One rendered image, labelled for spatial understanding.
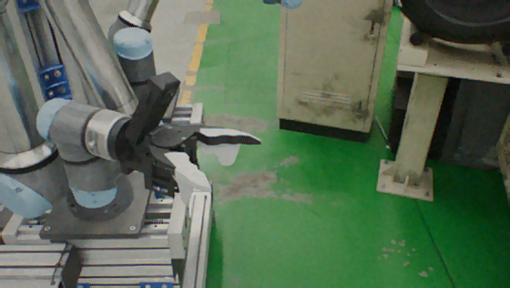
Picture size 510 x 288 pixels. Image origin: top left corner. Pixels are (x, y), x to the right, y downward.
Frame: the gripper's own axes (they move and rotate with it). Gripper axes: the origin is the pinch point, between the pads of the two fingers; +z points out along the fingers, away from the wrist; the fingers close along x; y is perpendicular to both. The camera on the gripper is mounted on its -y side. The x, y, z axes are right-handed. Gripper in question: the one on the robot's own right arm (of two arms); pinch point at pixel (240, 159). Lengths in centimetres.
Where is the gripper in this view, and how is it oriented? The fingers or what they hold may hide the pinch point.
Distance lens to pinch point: 58.5
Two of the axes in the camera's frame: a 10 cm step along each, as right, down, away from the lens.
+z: 9.1, 2.4, -3.5
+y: -0.6, 8.9, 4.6
